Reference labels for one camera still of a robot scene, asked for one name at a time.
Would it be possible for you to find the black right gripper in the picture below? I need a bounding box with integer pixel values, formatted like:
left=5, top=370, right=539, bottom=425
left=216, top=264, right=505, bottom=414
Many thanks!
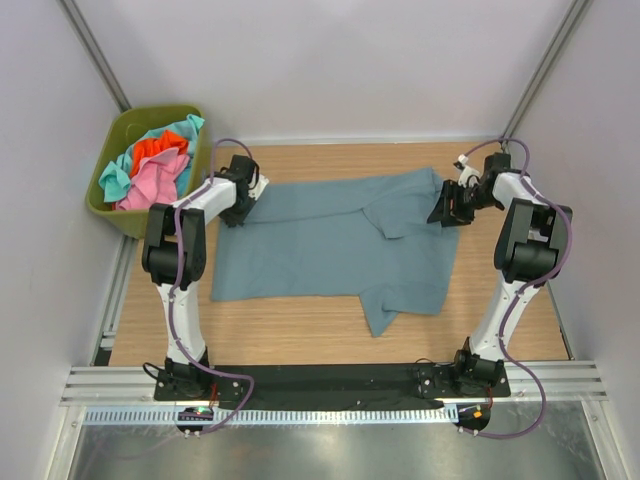
left=427, top=179, right=501, bottom=228

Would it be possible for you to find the blue-grey t shirt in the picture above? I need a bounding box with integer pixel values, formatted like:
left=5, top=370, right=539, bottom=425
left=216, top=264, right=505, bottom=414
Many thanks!
left=211, top=168, right=459, bottom=337

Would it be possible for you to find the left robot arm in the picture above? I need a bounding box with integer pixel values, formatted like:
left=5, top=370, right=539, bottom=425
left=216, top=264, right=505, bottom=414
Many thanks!
left=142, top=155, right=268, bottom=401

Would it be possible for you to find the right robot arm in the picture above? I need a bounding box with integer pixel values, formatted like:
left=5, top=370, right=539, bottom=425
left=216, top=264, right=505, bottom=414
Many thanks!
left=427, top=153, right=572, bottom=396

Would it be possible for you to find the pink t shirt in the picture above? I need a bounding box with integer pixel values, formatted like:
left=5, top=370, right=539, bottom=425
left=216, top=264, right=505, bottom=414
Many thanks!
left=115, top=148, right=190, bottom=211

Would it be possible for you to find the orange t shirt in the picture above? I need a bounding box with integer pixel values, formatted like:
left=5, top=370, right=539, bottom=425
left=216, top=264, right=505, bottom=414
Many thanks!
left=129, top=130, right=189, bottom=178

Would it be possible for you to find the teal t shirt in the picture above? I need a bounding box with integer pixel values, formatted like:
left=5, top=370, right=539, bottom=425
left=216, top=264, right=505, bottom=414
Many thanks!
left=98, top=114, right=206, bottom=210

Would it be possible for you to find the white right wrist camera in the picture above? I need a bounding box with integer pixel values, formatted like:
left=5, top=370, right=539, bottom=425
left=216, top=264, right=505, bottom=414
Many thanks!
left=453, top=154, right=481, bottom=188

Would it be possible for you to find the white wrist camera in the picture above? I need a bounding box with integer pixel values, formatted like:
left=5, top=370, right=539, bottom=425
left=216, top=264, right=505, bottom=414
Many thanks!
left=248, top=174, right=270, bottom=201
left=453, top=154, right=481, bottom=188

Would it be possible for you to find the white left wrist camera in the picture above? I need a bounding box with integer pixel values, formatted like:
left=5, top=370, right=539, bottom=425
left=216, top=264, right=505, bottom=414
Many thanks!
left=248, top=174, right=270, bottom=201

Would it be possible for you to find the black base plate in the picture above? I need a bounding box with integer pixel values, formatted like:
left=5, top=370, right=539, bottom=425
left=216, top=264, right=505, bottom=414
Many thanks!
left=154, top=362, right=511, bottom=411

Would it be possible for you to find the aluminium frame rail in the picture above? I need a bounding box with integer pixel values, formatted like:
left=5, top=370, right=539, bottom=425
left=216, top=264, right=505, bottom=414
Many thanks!
left=59, top=360, right=608, bottom=406

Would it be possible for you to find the white slotted cable duct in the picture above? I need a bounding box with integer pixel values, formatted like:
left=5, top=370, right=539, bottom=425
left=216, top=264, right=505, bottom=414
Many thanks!
left=83, top=405, right=458, bottom=427

